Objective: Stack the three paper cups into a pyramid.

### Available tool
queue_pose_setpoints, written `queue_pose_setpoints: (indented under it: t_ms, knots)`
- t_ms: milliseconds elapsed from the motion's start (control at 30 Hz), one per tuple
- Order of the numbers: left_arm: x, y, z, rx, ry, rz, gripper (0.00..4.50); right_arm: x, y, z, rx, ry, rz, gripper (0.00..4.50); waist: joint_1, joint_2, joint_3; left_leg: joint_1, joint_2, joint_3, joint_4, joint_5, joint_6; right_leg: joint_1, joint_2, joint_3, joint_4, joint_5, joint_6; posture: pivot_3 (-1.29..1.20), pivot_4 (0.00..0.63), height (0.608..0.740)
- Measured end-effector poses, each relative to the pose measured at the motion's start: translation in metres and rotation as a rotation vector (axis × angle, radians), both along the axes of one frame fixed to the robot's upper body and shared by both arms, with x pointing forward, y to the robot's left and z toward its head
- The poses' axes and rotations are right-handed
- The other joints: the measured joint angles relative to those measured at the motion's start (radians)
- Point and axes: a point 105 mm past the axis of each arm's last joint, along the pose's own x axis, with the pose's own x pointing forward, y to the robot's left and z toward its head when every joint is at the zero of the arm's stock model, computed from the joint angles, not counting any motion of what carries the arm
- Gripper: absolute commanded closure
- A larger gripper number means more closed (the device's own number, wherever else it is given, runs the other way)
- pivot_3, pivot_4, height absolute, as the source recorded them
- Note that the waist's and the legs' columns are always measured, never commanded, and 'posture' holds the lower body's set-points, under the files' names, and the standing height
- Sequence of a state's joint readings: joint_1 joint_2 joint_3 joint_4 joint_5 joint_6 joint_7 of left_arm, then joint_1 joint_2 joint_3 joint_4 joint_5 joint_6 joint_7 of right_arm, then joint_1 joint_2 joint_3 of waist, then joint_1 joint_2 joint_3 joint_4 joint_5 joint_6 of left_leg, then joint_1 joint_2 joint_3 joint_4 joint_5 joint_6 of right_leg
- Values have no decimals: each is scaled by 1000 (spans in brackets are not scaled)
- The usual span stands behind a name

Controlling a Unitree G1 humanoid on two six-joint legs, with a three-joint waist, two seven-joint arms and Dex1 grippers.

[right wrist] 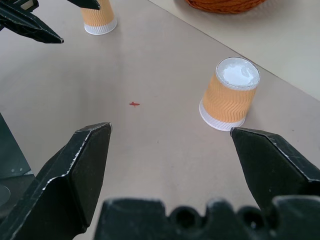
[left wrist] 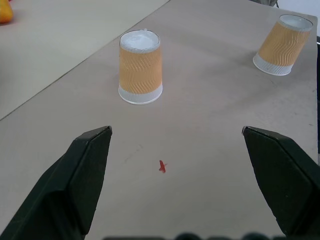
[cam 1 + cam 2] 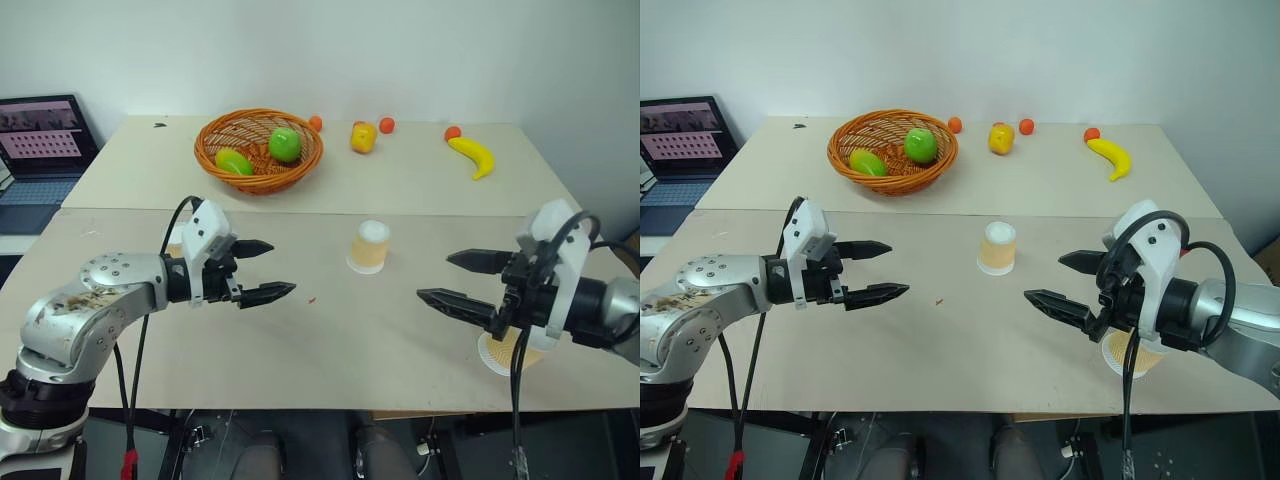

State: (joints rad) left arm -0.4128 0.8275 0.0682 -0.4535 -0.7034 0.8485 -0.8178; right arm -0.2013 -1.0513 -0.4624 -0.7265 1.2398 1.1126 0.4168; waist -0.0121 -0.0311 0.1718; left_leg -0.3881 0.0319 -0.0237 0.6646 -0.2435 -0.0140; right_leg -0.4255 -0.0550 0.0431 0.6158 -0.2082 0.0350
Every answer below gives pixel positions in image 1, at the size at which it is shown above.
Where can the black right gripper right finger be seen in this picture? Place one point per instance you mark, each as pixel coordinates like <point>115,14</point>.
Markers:
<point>272,165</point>

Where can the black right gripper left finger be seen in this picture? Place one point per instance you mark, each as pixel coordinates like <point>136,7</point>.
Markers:
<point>75,180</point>

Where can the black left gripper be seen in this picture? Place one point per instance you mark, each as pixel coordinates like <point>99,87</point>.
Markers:
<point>23,5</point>

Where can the orange ribbed paper cup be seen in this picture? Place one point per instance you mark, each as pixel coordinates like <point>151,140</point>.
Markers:
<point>228,105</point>
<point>100,21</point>

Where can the dark robot body part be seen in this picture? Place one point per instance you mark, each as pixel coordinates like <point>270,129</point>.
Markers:
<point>10,150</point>

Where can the small red table mark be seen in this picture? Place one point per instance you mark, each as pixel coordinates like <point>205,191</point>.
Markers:
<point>134,104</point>

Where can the brown wicker basket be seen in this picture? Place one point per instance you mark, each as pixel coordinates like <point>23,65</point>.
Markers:
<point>225,5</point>

